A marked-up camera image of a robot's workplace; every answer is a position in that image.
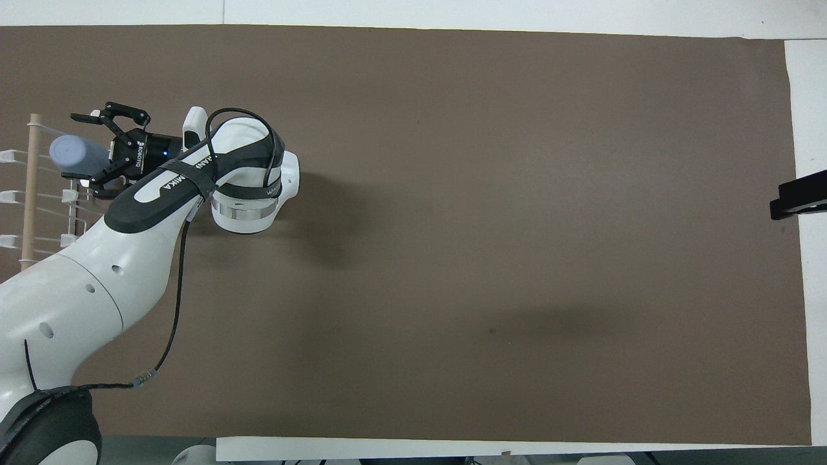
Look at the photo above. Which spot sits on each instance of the blue-grey cup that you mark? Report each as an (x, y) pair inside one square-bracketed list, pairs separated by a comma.
[(77, 154)]

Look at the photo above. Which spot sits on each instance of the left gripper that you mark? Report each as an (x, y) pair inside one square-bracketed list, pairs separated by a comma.
[(150, 152)]

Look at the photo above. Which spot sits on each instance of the black stand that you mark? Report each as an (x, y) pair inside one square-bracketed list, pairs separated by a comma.
[(798, 197)]

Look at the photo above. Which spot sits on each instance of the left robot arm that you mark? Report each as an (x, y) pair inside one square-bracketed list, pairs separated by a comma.
[(77, 290)]

